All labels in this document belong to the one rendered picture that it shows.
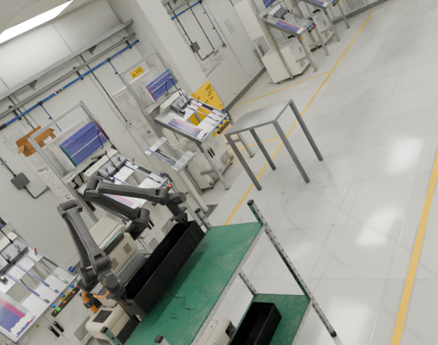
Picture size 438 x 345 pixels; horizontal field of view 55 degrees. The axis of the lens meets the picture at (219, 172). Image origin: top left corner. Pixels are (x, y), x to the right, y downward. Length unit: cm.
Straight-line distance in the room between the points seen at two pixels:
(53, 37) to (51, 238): 292
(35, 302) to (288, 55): 615
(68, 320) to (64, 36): 424
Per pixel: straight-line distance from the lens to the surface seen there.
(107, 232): 245
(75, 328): 443
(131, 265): 256
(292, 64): 828
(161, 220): 497
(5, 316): 397
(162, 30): 747
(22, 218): 596
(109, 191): 234
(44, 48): 672
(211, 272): 223
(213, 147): 577
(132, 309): 221
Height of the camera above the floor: 208
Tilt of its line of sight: 20 degrees down
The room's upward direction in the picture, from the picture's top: 33 degrees counter-clockwise
